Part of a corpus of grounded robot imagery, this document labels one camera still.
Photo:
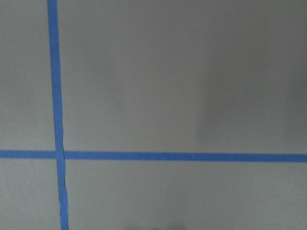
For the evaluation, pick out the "blue tape line crossing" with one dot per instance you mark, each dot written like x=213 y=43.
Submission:
x=151 y=156

